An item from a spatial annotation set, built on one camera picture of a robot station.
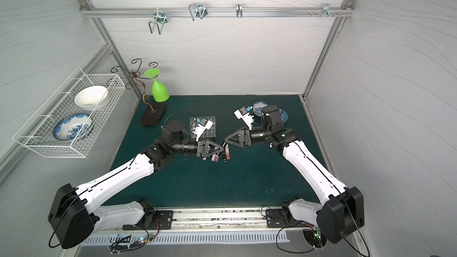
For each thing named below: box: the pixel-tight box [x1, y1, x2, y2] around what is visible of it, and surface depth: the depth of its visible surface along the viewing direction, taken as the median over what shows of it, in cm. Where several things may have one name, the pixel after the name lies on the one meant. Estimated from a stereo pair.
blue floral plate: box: [52, 113, 95, 141], surface depth 65 cm
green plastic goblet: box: [144, 67, 170, 103], surface depth 93 cm
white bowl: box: [74, 85, 108, 111], surface depth 73 cm
